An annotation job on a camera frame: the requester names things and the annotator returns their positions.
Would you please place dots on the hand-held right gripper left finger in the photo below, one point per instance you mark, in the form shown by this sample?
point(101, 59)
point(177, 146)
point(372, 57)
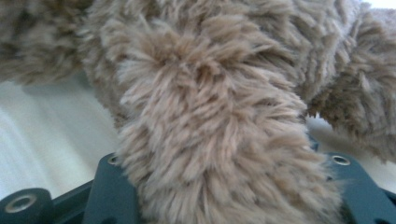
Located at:
point(109, 193)

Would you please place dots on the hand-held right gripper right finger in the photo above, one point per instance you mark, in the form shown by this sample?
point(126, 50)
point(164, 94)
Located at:
point(364, 193)

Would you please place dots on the brown plush teddy bear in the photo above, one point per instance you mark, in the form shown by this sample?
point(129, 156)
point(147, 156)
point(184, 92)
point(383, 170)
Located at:
point(211, 109)

